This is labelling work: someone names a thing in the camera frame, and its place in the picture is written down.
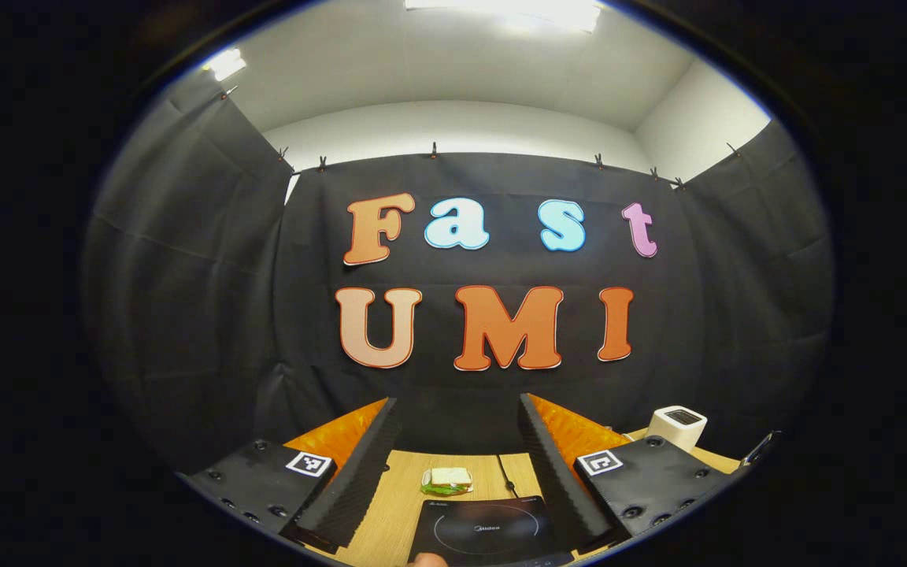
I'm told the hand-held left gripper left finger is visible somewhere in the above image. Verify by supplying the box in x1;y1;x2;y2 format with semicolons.
178;396;401;554

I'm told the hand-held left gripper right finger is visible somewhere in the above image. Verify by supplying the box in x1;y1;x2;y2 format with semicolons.
518;392;742;556

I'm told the black induction cooktop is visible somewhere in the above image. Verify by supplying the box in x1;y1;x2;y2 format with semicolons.
408;495;576;567

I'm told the sandwich with lettuce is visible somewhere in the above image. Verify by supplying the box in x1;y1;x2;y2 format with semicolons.
421;466;474;496

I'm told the white toaster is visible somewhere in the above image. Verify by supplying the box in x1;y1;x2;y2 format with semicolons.
646;406;709;453

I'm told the dark grey flat device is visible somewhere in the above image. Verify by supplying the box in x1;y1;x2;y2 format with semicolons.
741;429;782;470

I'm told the long ceiling light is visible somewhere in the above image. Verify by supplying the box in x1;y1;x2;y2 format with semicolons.
205;47;248;82

